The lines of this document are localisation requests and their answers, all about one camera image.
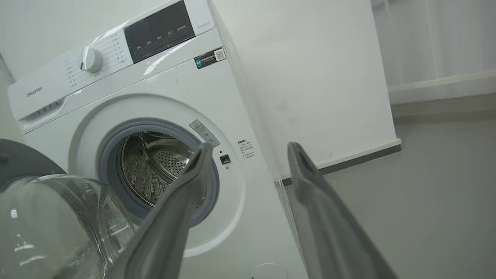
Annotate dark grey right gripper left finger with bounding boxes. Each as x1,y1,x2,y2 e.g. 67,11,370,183
108,142,213,279

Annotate white front-load washing machine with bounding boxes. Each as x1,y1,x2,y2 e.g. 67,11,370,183
7,0,402,279

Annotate stainless steel washer drum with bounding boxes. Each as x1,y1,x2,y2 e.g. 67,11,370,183
121,132,206,209

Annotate white detergent drawer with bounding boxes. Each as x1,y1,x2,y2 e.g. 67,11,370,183
7,76,70,135

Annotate grey rubber door gasket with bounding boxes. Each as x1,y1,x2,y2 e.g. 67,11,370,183
96,119,220,227

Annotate washing machine glass door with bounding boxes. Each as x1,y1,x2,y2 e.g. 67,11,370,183
0,139,142,279

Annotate black control display panel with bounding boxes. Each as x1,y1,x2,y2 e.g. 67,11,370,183
124,0,196,64

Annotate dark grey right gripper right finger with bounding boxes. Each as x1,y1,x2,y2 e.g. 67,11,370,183
287,142,399,279

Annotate white program dial knob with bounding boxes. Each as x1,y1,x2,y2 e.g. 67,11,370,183
80,47,103,74

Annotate white round filter cover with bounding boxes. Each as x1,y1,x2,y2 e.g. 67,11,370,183
250,263,288,279

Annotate grey warning label sticker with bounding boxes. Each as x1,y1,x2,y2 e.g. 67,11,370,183
189,119,220,147

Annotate black QR code sticker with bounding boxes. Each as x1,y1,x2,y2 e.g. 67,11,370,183
194,48,227,70

